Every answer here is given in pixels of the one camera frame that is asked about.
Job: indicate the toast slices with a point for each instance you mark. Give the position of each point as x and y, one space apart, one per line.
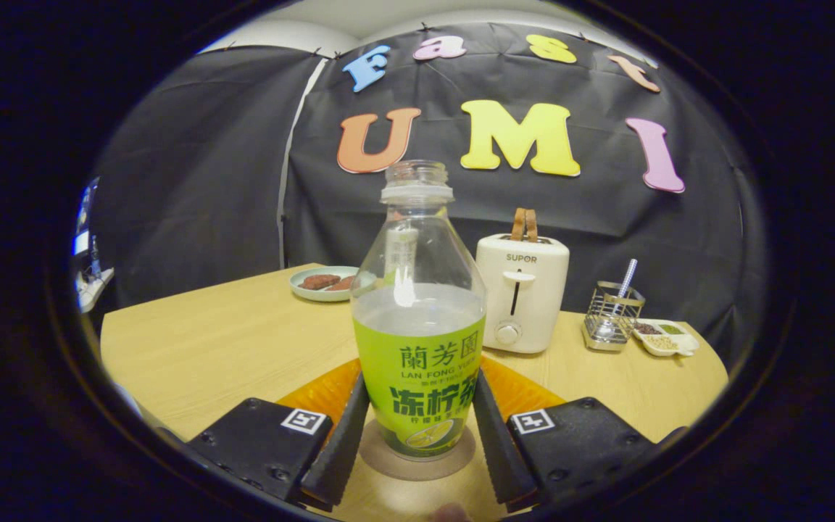
524 225

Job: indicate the green label juice bottle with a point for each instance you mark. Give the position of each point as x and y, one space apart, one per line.
417 362

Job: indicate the white toaster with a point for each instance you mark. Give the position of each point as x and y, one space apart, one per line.
533 304

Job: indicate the brown meat patty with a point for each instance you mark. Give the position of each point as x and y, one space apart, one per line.
345 284
318 281

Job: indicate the round brown coaster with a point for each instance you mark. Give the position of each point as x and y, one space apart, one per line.
388 464

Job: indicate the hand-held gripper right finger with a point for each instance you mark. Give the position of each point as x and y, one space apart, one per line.
497 442

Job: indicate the wooden table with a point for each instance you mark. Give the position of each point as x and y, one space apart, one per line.
243 341

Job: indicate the white condiment dish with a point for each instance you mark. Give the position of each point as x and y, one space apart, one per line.
667 344

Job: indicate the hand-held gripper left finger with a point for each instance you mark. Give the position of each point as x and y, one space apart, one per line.
341 442

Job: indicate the pale green plate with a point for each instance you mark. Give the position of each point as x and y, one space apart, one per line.
316 295

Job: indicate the black backdrop cloth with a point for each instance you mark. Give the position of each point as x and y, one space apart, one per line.
207 181

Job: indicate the metal spoon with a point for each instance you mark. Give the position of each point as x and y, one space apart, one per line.
628 275

